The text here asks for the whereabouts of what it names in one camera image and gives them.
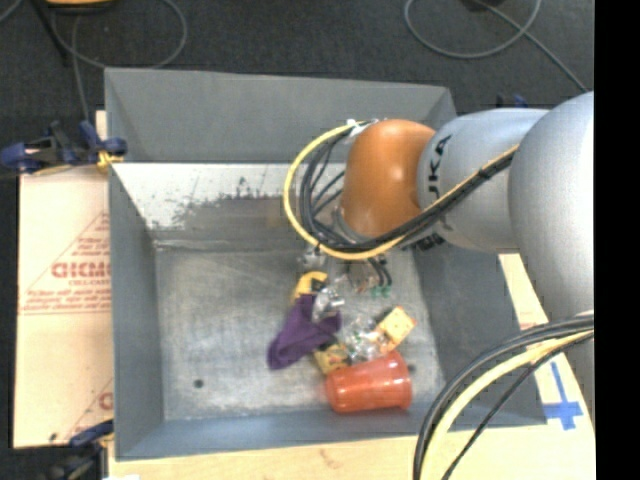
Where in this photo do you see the orange plastic cup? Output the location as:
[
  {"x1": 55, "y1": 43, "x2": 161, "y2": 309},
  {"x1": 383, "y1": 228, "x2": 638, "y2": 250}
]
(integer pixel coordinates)
[{"x1": 323, "y1": 349, "x2": 414, "y2": 415}]

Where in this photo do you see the grey metal bin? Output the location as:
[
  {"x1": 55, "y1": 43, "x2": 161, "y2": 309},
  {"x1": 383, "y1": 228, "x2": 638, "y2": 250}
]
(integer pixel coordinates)
[{"x1": 103, "y1": 67, "x2": 549, "y2": 462}]

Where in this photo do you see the yellow printed box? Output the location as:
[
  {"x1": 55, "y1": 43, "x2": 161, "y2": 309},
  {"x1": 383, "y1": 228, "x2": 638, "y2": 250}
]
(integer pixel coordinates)
[{"x1": 313, "y1": 342, "x2": 352, "y2": 375}]

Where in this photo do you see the yellow round toy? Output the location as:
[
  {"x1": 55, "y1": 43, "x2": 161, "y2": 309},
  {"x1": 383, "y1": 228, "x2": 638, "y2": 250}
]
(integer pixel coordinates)
[{"x1": 291, "y1": 270, "x2": 329, "y2": 305}]

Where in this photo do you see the clear plastic packet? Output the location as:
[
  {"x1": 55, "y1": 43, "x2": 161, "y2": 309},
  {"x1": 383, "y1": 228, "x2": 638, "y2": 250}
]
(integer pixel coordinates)
[{"x1": 337, "y1": 312, "x2": 392, "y2": 364}]

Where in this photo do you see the purple cloth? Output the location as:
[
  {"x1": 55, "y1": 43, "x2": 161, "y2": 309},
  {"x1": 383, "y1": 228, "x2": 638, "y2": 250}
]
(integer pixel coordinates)
[{"x1": 267, "y1": 293, "x2": 344, "y2": 371}]

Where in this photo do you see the brown cardboard board red print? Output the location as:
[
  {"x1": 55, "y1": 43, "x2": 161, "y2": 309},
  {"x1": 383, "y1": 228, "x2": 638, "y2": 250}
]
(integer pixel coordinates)
[{"x1": 12, "y1": 110, "x2": 116, "y2": 450}]

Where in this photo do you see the orange and yellow flat block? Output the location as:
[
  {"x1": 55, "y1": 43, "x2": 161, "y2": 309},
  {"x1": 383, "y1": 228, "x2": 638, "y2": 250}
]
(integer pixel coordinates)
[{"x1": 372, "y1": 306, "x2": 418, "y2": 355}]

